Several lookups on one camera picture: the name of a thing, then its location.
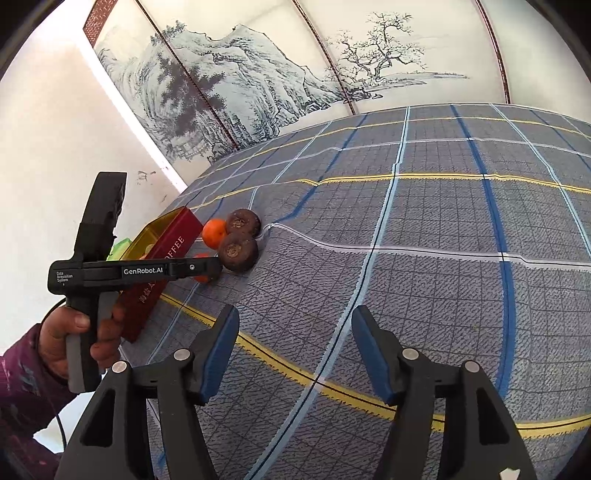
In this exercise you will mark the person's left hand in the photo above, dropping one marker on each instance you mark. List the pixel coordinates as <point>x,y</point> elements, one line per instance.
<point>55,337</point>

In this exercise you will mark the ink landscape painted screen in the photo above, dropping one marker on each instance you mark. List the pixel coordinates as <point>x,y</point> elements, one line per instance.
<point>258,69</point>

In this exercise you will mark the dark brown mangosteen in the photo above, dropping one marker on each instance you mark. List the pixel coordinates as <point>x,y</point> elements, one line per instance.
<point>242,222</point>
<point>238,251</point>

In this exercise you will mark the grey plaid cloth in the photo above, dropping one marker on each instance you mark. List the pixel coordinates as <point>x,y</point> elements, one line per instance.
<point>438,300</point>

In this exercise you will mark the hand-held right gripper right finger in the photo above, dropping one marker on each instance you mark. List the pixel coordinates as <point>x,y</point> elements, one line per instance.
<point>374,360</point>

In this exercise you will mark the red and gold tin box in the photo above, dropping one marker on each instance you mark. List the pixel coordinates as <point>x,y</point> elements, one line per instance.
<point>138,318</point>

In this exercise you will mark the green tissue packet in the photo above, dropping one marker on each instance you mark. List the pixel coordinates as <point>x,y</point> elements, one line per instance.
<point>121,247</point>

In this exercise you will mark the orange tangerine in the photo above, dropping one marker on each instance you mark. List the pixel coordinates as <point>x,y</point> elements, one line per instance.
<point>202,278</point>
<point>213,234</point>

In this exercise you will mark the person's left forearm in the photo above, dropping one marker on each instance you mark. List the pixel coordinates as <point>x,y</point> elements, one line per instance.
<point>23,392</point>

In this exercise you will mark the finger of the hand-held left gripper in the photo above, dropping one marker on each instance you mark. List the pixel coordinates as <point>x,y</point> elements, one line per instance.
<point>198,266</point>

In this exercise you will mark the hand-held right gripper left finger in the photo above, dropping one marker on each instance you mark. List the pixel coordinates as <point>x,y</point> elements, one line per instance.
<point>219,364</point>

